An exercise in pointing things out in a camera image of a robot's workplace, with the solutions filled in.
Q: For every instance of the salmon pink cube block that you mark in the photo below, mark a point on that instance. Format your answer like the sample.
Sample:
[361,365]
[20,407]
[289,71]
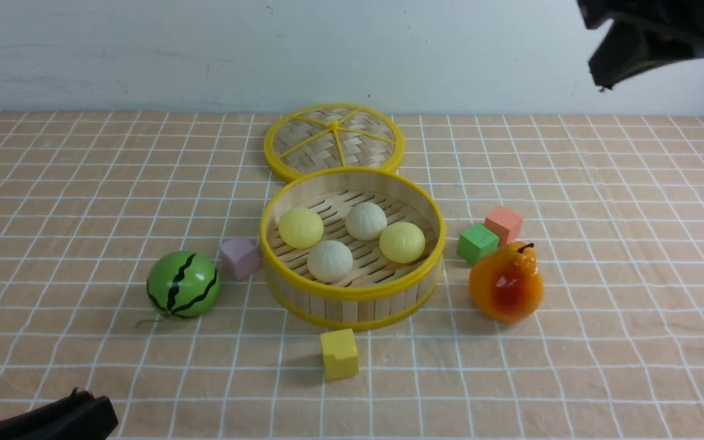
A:
[505,223]

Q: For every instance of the white bun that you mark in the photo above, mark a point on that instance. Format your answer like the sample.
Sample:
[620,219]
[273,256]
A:
[330,261]
[366,221]

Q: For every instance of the orange toy pear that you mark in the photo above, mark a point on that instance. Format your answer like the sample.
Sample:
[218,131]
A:
[507,285]

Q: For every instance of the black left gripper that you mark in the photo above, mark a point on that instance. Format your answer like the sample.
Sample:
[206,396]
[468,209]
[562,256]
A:
[80,415]

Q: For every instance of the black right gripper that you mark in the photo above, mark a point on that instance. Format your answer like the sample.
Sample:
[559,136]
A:
[644,35]

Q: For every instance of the woven bamboo steamer lid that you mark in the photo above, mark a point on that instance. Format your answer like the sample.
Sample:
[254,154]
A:
[332,135]

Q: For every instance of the green toy watermelon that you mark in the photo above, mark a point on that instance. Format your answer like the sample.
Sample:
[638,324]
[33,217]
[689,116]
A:
[183,284]

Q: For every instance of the checked beige tablecloth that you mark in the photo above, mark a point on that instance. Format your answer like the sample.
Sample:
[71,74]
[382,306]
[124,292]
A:
[614,204]

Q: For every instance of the green cube block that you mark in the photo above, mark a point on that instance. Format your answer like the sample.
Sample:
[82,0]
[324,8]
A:
[475,243]

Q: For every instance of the pink lilac cube block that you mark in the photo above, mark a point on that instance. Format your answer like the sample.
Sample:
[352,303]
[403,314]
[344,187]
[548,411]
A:
[240,257]

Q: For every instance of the bamboo steamer tray yellow rim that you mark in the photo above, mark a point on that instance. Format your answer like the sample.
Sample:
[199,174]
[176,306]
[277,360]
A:
[377,292]

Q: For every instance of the yellow cube block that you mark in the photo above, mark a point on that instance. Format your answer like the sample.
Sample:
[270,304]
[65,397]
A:
[339,354]

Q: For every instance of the yellow bun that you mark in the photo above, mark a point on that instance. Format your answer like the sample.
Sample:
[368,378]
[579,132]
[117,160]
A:
[402,242]
[301,228]

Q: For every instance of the yellow bun front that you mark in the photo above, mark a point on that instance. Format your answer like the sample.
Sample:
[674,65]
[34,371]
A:
[402,242]

